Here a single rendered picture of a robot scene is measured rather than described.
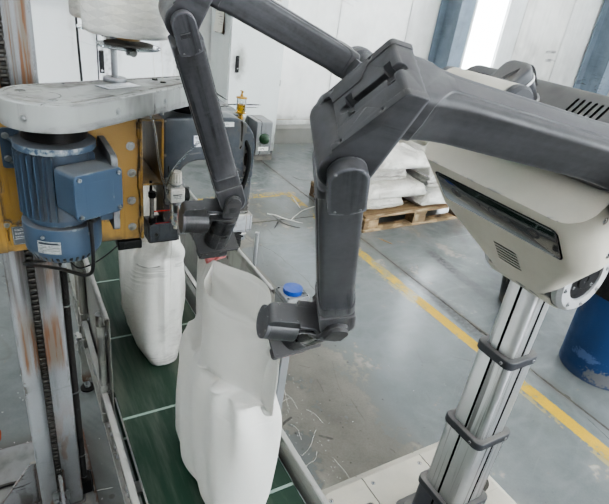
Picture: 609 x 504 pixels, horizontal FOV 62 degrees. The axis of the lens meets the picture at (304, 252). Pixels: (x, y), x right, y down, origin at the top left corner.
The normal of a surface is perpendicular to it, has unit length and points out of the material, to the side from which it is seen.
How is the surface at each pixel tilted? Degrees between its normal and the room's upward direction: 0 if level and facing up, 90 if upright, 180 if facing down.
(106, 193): 90
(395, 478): 0
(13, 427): 0
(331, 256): 120
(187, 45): 102
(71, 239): 91
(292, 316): 31
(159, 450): 0
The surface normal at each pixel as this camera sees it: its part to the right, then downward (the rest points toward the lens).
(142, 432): 0.13, -0.88
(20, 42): 0.48, 0.46
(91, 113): 0.92, 0.28
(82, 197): 0.80, 0.36
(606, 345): -0.61, 0.34
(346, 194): 0.09, 0.84
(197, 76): 0.29, 0.67
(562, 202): -0.46, -0.59
